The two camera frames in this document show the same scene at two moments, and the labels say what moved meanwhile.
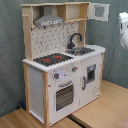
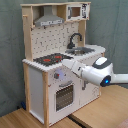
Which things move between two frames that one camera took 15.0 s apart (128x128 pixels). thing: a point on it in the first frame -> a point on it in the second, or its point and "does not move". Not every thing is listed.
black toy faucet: (71, 45) does not move
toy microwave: (99, 11) -> (80, 11)
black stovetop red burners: (52, 58) does not move
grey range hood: (48, 18) does not move
